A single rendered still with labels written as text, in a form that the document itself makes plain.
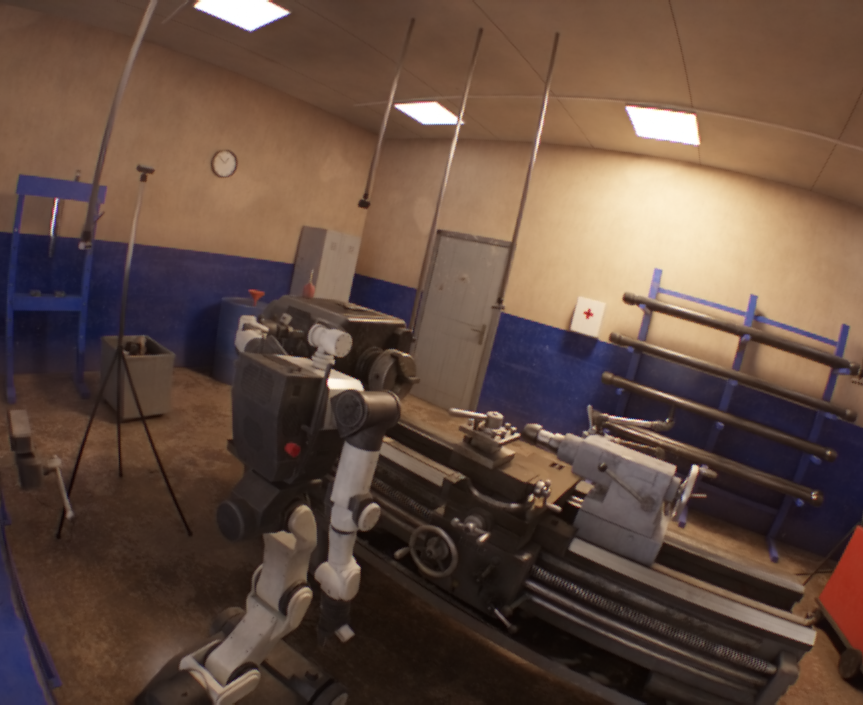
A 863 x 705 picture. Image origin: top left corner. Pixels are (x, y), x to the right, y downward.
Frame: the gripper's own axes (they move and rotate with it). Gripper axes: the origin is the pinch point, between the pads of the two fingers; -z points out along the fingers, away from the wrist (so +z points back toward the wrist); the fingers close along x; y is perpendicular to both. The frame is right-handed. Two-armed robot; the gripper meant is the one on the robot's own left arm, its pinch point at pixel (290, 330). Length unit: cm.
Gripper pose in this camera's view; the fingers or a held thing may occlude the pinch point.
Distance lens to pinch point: 204.7
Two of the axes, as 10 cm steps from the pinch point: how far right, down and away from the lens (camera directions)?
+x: 7.9, 2.8, -5.5
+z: -5.7, 0.2, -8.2
